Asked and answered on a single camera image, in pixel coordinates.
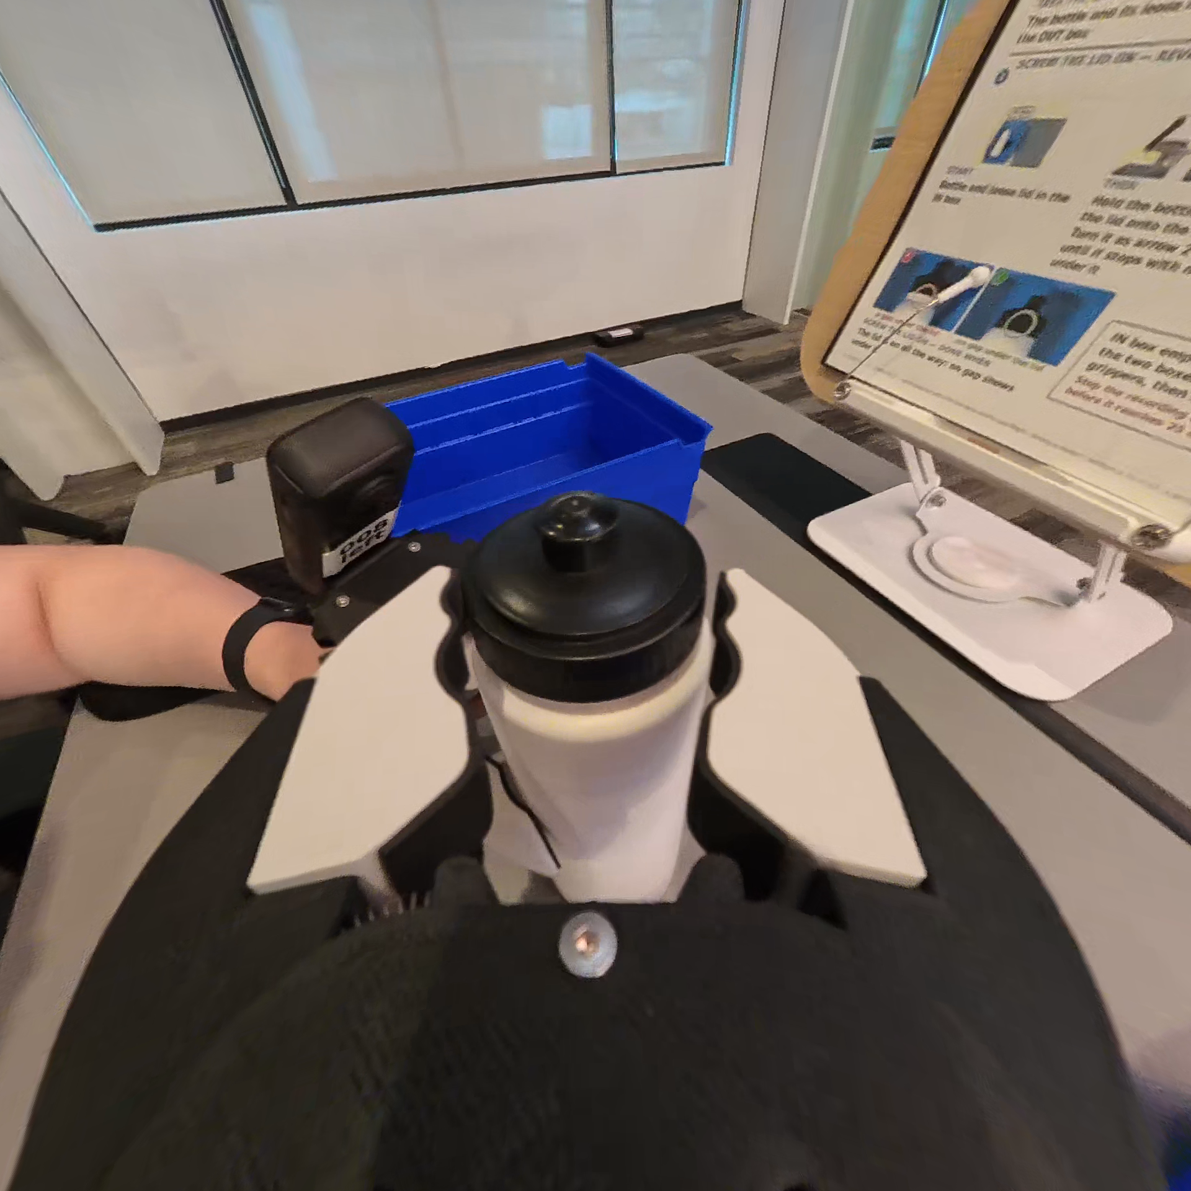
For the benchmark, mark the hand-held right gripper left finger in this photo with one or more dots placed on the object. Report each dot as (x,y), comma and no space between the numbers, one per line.
(372,745)

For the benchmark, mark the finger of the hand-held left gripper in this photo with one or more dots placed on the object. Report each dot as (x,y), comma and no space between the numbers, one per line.
(517,837)

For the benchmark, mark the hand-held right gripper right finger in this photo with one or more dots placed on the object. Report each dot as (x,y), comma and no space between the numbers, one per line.
(810,753)

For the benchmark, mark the white plastic bottle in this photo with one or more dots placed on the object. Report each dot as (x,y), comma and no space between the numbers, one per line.
(596,772)

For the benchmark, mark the blue plastic bin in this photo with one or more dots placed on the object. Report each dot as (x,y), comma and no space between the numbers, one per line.
(559,447)

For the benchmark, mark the black bottle lid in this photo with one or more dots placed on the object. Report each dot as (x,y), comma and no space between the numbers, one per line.
(586,604)

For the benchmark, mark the person's left forearm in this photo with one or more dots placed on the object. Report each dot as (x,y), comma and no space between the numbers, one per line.
(112,614)

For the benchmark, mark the person's left hand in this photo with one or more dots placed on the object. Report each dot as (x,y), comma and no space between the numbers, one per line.
(280,665)

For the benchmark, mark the black wristband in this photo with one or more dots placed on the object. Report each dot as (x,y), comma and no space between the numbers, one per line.
(233,651)

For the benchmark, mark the small black floor device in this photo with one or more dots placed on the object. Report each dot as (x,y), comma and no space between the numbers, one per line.
(619,335)

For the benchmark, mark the large window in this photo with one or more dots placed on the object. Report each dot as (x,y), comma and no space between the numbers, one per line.
(419,93)

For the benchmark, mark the instruction board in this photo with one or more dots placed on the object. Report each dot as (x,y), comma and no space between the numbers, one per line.
(1024,233)

